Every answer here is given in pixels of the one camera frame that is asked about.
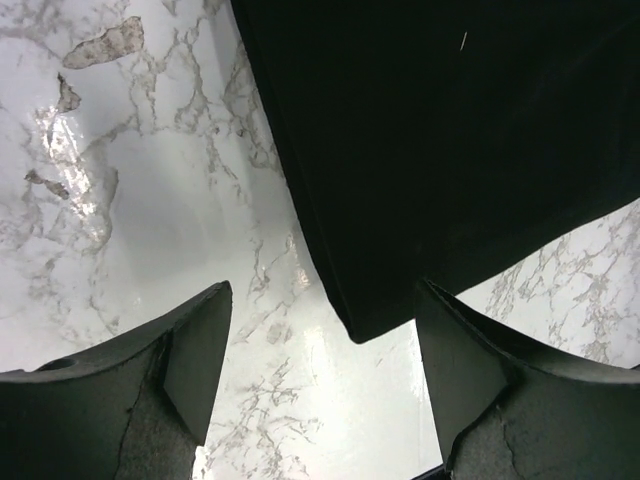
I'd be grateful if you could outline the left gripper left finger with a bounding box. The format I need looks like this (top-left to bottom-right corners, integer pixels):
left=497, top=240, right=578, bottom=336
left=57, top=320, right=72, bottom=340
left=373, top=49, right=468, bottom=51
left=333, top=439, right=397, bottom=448
left=1, top=281, right=232, bottom=479

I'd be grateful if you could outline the black t shirt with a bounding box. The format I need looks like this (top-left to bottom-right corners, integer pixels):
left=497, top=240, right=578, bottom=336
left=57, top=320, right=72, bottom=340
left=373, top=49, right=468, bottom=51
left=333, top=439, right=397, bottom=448
left=232, top=1, right=639, bottom=343

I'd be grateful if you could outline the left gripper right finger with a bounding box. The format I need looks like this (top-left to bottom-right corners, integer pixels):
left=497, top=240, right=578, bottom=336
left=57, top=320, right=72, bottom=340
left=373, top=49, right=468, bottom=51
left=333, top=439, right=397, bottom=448
left=416, top=281, right=639, bottom=479

